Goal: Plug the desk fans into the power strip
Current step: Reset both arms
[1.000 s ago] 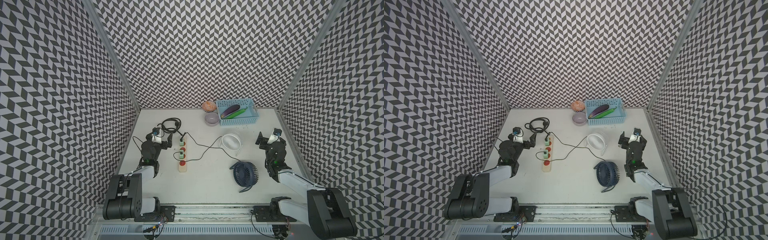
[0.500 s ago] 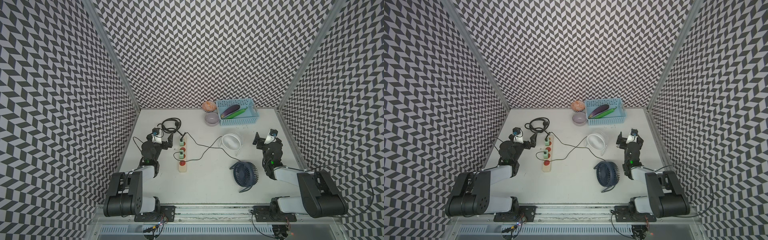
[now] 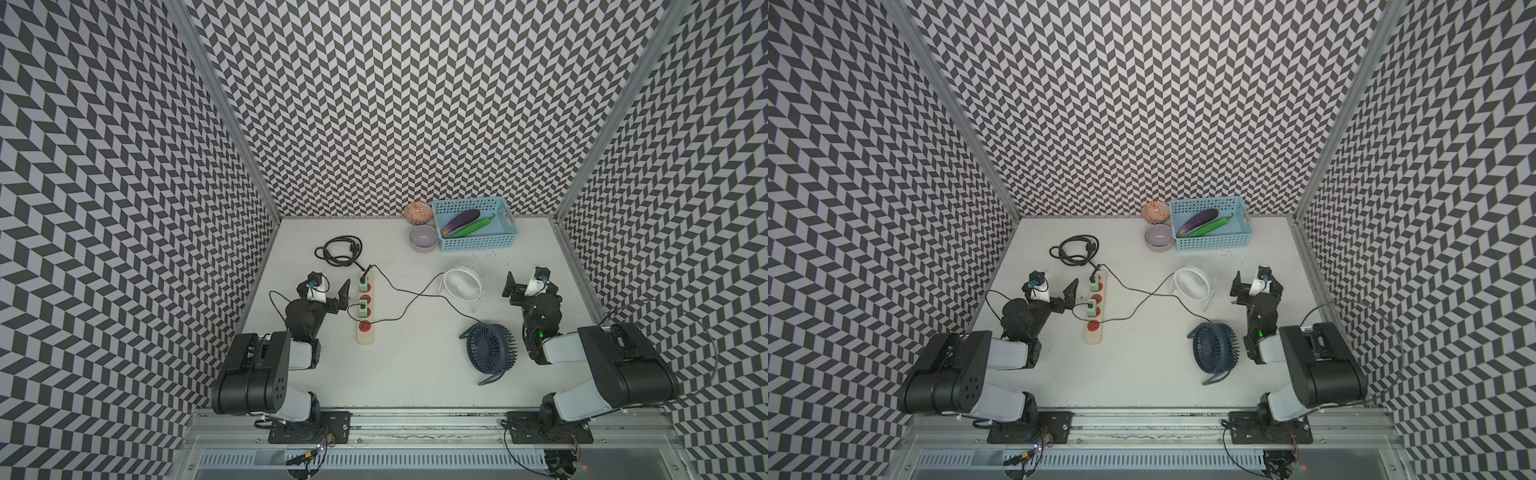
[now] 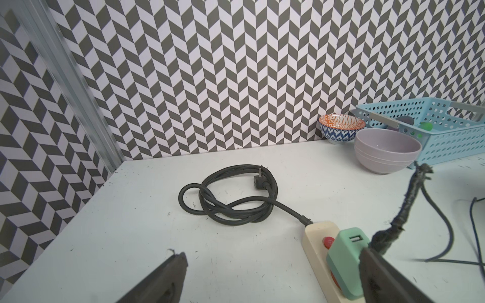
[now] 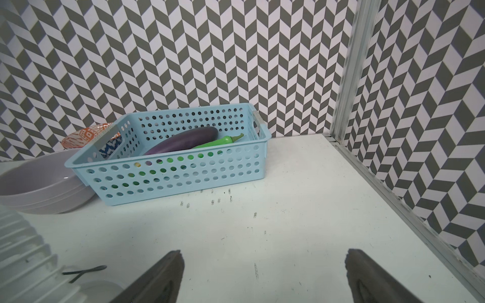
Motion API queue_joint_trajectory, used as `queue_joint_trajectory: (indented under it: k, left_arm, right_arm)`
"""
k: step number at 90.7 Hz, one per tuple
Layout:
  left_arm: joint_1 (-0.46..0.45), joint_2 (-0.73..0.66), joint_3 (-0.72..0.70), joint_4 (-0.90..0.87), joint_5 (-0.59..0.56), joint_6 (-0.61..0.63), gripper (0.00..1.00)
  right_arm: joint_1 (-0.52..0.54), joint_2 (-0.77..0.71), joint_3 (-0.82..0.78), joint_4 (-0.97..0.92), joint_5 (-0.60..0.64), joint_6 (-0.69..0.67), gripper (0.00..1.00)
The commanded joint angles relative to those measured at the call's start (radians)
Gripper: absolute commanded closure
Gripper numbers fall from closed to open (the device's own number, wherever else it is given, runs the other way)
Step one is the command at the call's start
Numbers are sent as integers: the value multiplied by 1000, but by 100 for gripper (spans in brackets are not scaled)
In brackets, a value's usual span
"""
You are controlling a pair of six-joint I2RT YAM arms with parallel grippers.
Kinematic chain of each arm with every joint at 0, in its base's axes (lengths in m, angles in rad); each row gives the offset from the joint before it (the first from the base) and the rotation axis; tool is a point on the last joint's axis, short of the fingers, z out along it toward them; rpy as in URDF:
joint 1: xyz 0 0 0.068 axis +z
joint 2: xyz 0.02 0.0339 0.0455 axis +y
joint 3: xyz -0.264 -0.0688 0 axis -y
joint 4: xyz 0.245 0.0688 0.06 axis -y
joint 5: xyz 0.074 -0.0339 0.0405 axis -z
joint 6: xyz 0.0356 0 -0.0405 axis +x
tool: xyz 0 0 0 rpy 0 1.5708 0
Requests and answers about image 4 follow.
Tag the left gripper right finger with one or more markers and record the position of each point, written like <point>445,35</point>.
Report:
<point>381,282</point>

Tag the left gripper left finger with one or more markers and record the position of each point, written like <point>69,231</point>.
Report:
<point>164,284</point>

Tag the green power adapter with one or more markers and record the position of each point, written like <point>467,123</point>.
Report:
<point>343,261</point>

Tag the cream power strip red sockets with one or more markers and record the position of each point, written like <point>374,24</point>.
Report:
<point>317,240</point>

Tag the lilac plastic bowl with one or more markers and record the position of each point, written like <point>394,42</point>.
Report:
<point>385,151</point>

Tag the orange patterned bowl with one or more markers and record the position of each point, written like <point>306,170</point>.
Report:
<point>340,128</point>

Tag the green cucumber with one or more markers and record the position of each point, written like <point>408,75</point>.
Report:
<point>426,126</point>

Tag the purple eggplant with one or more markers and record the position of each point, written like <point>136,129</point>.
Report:
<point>405,119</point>

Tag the light blue plastic basket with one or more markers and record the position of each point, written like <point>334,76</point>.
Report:
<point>458,128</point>

